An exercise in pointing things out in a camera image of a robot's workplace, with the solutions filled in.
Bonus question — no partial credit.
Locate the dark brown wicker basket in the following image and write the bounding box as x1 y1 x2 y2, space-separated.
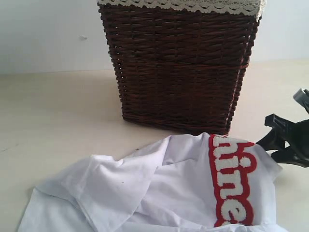
98 3 260 135

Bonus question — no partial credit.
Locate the white t-shirt red lettering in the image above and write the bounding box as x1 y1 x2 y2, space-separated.
19 133 283 232

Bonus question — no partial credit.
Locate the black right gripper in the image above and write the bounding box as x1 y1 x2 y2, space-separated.
256 114 309 167

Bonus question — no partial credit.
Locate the cream lace basket liner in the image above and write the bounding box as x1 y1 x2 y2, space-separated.
97 0 267 19

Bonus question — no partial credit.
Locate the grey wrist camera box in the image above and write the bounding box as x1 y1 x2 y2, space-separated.
293 88 309 108

